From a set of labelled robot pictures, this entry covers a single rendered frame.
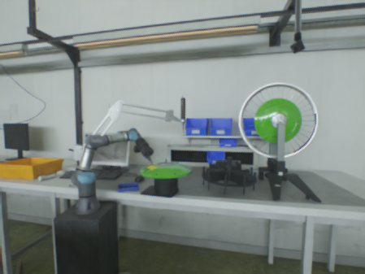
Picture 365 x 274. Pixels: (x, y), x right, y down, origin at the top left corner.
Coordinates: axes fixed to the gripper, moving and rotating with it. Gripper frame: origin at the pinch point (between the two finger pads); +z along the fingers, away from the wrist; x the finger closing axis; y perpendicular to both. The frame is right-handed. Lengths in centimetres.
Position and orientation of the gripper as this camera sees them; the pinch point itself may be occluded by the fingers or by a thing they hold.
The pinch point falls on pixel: (152, 163)
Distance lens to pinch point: 130.9
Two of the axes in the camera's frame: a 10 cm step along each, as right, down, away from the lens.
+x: 7.1, -0.5, 7.0
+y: 4.0, -7.9, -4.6
